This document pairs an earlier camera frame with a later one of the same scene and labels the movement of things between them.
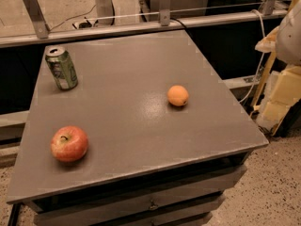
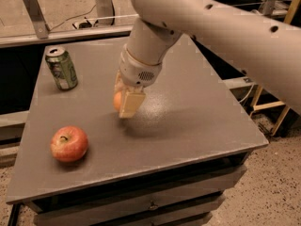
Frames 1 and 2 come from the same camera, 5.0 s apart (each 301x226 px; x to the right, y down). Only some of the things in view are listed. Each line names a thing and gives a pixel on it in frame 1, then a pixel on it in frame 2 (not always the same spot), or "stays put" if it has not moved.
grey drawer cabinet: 149,162 stays put
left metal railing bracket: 36,14 stays put
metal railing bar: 134,30 stays put
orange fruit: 178,95 -> 117,101
